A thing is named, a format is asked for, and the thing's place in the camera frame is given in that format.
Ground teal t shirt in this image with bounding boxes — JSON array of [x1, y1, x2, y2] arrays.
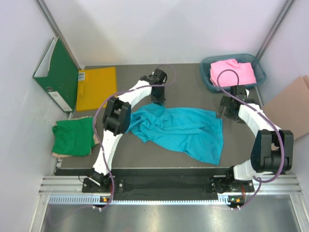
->
[[128, 103, 224, 165]]

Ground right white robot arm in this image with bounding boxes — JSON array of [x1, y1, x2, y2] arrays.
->
[[210, 85, 294, 193]]

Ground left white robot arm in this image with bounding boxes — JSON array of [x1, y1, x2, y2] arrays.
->
[[88, 68, 168, 192]]

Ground pink t shirt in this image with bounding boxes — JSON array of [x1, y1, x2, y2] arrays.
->
[[210, 59, 256, 87]]

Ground blue plastic bin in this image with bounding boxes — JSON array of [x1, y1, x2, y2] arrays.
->
[[199, 54, 266, 93]]

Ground brown cardboard sheet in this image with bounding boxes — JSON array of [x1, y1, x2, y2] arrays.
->
[[263, 75, 309, 140]]

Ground yellow folder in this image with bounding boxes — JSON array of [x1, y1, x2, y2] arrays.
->
[[76, 67, 117, 112]]

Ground folded green t shirt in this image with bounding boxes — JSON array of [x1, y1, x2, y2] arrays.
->
[[52, 117, 96, 157]]

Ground aluminium frame rail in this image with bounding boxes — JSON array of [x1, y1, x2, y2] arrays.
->
[[39, 175, 302, 195]]

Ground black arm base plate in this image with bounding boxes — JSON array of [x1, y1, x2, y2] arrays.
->
[[82, 174, 255, 194]]

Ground green ring binder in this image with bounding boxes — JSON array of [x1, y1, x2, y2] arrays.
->
[[33, 38, 79, 112]]

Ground grey slotted cable duct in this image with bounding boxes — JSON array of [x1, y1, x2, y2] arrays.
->
[[49, 195, 230, 205]]

